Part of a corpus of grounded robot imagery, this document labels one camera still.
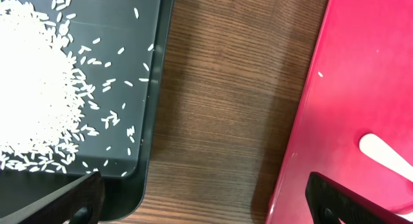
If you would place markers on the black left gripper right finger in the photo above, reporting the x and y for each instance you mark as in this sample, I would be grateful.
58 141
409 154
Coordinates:
332 203

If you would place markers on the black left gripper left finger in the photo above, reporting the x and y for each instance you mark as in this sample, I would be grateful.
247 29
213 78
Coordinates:
80 201

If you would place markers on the white plastic spoon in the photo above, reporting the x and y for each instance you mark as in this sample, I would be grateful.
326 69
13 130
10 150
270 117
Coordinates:
376 149

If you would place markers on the white rice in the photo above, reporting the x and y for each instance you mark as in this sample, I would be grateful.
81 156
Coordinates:
44 92

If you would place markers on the red serving tray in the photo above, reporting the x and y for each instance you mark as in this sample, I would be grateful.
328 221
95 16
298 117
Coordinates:
359 82

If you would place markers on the black plastic tray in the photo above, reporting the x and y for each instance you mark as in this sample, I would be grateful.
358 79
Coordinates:
128 38

